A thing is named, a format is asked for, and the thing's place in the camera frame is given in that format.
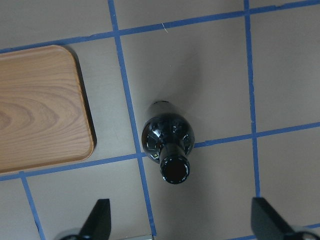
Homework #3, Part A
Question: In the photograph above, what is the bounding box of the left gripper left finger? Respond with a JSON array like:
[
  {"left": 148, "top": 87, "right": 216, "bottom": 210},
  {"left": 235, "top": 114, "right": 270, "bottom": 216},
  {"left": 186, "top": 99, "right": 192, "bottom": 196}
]
[{"left": 56, "top": 198, "right": 111, "bottom": 240}]

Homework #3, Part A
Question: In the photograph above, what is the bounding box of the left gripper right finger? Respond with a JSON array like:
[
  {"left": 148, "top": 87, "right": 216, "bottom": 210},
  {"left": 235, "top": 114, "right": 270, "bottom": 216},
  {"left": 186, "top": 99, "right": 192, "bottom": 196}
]
[{"left": 250, "top": 197, "right": 320, "bottom": 240}]

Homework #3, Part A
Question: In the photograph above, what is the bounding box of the dark wine bottle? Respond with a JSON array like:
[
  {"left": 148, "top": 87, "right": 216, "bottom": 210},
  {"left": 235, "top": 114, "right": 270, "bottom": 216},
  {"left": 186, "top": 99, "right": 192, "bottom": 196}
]
[{"left": 141, "top": 100, "right": 195, "bottom": 185}]

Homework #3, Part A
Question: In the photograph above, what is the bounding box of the wooden tray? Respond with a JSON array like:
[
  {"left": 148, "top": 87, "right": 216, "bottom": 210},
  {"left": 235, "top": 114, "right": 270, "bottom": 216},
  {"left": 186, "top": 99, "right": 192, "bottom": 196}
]
[{"left": 0, "top": 45, "right": 96, "bottom": 174}]

